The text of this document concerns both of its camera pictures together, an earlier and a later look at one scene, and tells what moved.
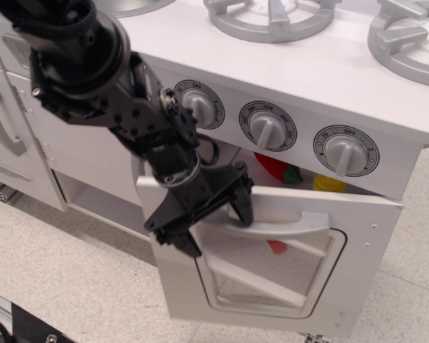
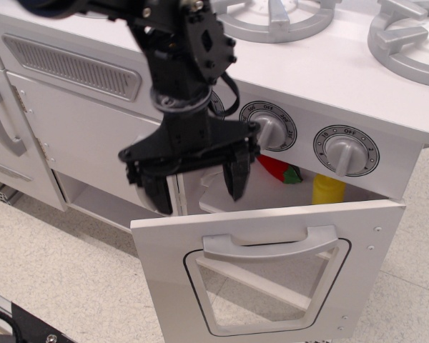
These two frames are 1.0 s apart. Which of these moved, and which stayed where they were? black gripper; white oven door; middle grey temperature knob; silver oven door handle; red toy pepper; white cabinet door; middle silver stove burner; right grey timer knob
Moved: white oven door; black gripper; silver oven door handle
Stayed: right grey timer knob; middle grey temperature knob; red toy pepper; middle silver stove burner; white cabinet door
